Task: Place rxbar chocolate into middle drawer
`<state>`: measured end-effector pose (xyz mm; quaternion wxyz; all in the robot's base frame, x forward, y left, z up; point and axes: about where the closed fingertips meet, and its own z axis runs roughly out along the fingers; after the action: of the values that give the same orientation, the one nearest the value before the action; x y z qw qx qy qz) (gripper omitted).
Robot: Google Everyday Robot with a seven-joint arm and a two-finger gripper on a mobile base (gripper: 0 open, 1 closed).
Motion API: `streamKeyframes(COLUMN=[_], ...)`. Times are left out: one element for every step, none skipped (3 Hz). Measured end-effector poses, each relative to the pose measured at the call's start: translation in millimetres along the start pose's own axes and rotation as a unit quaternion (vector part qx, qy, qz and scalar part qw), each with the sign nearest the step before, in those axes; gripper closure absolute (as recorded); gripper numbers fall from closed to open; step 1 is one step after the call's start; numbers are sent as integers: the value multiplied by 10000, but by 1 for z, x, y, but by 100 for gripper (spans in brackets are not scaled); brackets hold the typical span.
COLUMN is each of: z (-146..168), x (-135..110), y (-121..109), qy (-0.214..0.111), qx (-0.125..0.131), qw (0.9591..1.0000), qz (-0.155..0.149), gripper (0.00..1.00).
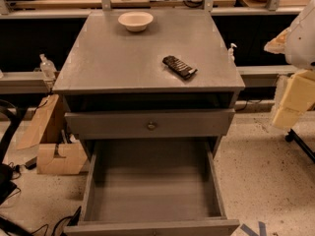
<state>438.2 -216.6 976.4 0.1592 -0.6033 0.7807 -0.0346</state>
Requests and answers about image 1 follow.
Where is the open grey bottom drawer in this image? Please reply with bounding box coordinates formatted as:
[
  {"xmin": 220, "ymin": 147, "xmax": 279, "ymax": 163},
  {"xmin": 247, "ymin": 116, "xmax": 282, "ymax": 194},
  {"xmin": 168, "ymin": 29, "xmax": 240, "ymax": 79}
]
[{"xmin": 64, "ymin": 138, "xmax": 239, "ymax": 236}]

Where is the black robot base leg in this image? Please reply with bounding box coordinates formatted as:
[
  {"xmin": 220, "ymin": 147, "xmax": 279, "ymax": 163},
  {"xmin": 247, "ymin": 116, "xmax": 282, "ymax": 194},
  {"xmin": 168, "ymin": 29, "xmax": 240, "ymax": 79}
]
[{"xmin": 284, "ymin": 129, "xmax": 315, "ymax": 163}]

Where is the black rxbar chocolate wrapper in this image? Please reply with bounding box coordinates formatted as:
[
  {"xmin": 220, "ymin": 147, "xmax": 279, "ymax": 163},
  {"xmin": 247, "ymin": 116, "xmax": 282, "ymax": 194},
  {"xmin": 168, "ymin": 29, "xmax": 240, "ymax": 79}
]
[{"xmin": 162, "ymin": 55, "xmax": 197, "ymax": 80}]

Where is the white paper bowl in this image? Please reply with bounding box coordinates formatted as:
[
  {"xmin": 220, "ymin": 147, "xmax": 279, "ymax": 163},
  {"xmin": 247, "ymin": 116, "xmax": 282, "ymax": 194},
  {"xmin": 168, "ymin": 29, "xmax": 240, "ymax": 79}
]
[{"xmin": 118, "ymin": 12, "xmax": 154, "ymax": 32}]

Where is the black chair at left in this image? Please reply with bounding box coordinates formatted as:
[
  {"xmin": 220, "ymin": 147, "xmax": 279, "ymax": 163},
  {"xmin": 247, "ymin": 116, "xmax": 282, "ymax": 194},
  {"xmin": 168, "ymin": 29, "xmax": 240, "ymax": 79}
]
[{"xmin": 0, "ymin": 98, "xmax": 28, "ymax": 236}]

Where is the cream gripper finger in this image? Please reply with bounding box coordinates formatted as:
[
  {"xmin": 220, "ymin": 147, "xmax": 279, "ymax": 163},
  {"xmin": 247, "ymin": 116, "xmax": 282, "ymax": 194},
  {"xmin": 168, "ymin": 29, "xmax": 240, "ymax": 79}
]
[
  {"xmin": 272, "ymin": 107, "xmax": 302, "ymax": 130},
  {"xmin": 281, "ymin": 70, "xmax": 315, "ymax": 113}
]

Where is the clear sanitizer bottle left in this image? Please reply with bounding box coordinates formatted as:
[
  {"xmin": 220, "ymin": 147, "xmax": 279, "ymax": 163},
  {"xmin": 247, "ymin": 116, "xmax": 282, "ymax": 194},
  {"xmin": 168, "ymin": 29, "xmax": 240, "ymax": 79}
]
[{"xmin": 39, "ymin": 54, "xmax": 57, "ymax": 80}]

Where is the grey upper drawer with knob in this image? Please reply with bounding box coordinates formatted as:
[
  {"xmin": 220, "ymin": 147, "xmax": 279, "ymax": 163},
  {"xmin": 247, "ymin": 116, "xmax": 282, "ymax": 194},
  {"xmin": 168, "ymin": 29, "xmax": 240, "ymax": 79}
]
[{"xmin": 65, "ymin": 109, "xmax": 234, "ymax": 140}]

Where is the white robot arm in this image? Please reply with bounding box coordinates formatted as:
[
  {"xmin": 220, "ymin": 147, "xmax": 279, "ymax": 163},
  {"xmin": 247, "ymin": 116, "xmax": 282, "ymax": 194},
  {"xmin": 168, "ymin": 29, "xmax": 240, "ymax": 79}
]
[{"xmin": 264, "ymin": 0, "xmax": 315, "ymax": 130}]

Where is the brown cardboard box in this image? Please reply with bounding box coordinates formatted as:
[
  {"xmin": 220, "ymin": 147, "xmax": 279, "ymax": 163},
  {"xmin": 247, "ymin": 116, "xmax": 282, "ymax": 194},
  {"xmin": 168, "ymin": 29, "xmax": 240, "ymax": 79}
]
[{"xmin": 36, "ymin": 143, "xmax": 87, "ymax": 175}]

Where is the white pump bottle right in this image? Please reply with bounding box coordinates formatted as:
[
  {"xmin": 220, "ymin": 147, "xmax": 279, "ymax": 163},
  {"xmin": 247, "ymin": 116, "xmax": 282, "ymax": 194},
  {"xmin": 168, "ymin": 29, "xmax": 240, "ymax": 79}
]
[{"xmin": 227, "ymin": 43, "xmax": 237, "ymax": 62}]

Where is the grey wooden drawer cabinet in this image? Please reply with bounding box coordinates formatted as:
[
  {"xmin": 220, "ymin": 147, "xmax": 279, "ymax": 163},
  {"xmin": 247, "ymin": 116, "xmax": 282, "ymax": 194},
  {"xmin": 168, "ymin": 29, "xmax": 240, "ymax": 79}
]
[{"xmin": 52, "ymin": 9, "xmax": 246, "ymax": 159}]

